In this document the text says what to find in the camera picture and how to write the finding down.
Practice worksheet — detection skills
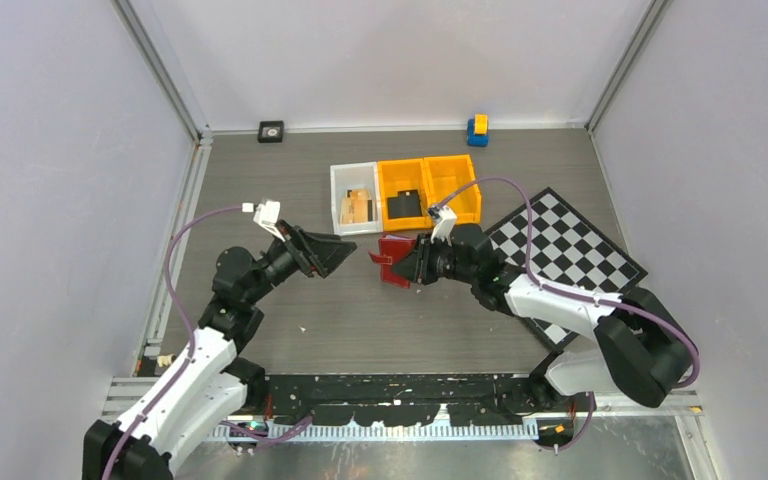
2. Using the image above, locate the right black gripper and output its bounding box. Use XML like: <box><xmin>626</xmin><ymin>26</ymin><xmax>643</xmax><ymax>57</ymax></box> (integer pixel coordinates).
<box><xmin>391</xmin><ymin>232</ymin><xmax>478</xmax><ymax>286</ymax></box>

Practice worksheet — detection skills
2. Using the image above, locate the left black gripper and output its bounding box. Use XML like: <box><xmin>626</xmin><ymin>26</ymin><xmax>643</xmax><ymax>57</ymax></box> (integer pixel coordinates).
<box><xmin>245</xmin><ymin>220</ymin><xmax>355</xmax><ymax>305</ymax></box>

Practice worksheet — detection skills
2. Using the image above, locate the red card holder wallet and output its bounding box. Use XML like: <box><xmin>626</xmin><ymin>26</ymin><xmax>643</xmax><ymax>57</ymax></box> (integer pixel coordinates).
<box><xmin>368</xmin><ymin>234</ymin><xmax>416</xmax><ymax>289</ymax></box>

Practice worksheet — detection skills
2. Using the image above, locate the dark grey credit card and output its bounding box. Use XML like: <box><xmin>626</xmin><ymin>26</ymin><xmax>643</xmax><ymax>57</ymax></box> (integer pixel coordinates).
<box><xmin>386</xmin><ymin>189</ymin><xmax>423</xmax><ymax>220</ymax></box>

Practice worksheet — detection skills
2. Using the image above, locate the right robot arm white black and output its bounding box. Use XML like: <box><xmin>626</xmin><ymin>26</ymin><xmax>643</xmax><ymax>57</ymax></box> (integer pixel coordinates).
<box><xmin>391</xmin><ymin>224</ymin><xmax>701</xmax><ymax>411</ymax></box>

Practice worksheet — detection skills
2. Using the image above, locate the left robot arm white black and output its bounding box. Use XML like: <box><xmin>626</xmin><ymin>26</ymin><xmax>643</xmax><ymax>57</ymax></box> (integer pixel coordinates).
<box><xmin>81</xmin><ymin>221</ymin><xmax>357</xmax><ymax>479</ymax></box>

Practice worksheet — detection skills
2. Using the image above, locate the orange bin with cards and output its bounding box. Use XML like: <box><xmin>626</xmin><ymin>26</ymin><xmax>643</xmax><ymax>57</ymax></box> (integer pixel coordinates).
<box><xmin>377</xmin><ymin>158</ymin><xmax>431</xmax><ymax>232</ymax></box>

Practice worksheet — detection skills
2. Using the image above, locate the white plastic bin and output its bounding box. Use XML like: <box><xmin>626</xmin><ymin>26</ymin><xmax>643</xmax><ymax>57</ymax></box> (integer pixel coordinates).
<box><xmin>330</xmin><ymin>162</ymin><xmax>383</xmax><ymax>236</ymax></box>

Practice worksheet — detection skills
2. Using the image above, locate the empty orange bin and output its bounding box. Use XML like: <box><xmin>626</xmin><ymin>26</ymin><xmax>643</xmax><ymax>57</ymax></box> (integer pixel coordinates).
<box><xmin>424</xmin><ymin>154</ymin><xmax>482</xmax><ymax>224</ymax></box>

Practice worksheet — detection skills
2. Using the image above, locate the small black square box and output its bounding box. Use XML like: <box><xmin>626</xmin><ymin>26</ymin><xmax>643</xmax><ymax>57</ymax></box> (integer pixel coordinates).
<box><xmin>257</xmin><ymin>120</ymin><xmax>285</xmax><ymax>144</ymax></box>

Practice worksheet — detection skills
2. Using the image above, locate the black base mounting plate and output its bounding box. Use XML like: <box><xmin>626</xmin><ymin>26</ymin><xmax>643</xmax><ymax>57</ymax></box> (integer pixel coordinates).
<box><xmin>237</xmin><ymin>373</ymin><xmax>590</xmax><ymax>427</ymax></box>

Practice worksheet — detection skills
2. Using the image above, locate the blue yellow toy block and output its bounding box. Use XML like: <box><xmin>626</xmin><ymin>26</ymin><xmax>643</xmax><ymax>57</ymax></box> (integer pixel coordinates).
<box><xmin>466</xmin><ymin>114</ymin><xmax>489</xmax><ymax>147</ymax></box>

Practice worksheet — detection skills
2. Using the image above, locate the black white checkerboard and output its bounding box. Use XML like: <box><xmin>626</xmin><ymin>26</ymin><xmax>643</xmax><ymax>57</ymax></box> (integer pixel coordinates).
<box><xmin>483</xmin><ymin>187</ymin><xmax>648</xmax><ymax>352</ymax></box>

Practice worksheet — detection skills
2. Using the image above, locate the small beige spool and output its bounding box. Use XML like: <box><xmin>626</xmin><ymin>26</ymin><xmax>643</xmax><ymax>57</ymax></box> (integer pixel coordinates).
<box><xmin>155</xmin><ymin>355</ymin><xmax>175</xmax><ymax>368</ymax></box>

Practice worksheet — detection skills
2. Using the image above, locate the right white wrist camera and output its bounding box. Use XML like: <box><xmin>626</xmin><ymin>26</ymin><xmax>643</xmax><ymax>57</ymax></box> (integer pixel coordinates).
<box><xmin>428</xmin><ymin>205</ymin><xmax>457</xmax><ymax>242</ymax></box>

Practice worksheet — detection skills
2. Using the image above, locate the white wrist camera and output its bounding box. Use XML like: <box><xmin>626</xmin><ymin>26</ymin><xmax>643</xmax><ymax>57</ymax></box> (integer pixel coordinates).
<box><xmin>428</xmin><ymin>205</ymin><xmax>457</xmax><ymax>242</ymax></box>
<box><xmin>241</xmin><ymin>199</ymin><xmax>286</xmax><ymax>242</ymax></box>

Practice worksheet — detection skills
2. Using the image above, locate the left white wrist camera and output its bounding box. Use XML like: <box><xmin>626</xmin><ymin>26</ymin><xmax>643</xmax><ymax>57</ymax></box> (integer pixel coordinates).
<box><xmin>241</xmin><ymin>199</ymin><xmax>286</xmax><ymax>242</ymax></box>

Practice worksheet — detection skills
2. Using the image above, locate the aluminium rail frame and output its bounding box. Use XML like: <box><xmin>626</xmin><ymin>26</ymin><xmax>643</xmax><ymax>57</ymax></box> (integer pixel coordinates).
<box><xmin>101</xmin><ymin>377</ymin><xmax>702</xmax><ymax>443</ymax></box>

